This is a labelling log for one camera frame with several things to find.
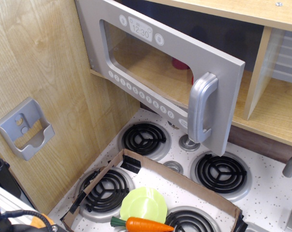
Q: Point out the grey toy microwave door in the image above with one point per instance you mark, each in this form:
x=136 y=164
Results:
x=132 y=43

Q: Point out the silver microwave door handle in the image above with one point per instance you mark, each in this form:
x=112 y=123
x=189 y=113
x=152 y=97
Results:
x=199 y=94

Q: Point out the back left black burner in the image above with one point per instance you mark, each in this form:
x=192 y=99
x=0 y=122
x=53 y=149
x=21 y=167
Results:
x=147 y=139

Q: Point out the black burner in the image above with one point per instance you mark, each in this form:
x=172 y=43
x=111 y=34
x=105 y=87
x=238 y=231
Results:
x=227 y=175
x=105 y=199
x=147 y=139
x=190 y=219

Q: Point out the silver toy slotted skimmer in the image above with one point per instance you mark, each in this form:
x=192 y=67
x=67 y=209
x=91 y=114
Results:
x=173 y=125

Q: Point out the brown cardboard barrier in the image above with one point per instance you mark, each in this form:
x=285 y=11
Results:
x=134 y=162

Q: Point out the grey stove knob upper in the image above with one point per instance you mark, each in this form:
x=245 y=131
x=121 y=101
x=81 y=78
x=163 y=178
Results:
x=188 y=145

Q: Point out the grey stove knob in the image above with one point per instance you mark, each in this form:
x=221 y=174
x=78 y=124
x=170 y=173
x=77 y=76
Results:
x=188 y=145
x=175 y=166

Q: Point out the grey stove knob lower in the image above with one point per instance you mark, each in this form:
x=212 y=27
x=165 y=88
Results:
x=175 y=166

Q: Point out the red toy apple back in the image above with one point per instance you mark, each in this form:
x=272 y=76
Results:
x=179 y=64

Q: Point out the light green toy plate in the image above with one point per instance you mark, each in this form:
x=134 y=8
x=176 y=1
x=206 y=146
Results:
x=146 y=203

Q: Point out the front left black burner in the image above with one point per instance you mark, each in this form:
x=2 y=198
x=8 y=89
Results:
x=105 y=199

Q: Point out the back right black burner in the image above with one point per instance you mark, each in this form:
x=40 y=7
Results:
x=227 y=175

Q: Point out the orange toy carrot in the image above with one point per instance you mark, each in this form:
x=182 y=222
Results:
x=135 y=224

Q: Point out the front right black burner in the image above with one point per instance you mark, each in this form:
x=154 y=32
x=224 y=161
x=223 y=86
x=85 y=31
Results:
x=190 y=219

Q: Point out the wooden toy kitchen shelf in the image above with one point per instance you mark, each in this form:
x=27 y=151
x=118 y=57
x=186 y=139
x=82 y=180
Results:
x=252 y=31

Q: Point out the orange object bottom left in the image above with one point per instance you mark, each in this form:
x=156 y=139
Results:
x=38 y=223

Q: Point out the black device at left edge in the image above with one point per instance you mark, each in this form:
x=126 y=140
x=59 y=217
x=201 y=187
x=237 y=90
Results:
x=7 y=181

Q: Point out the grey wall phone holder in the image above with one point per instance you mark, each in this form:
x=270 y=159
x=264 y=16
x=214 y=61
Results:
x=19 y=121

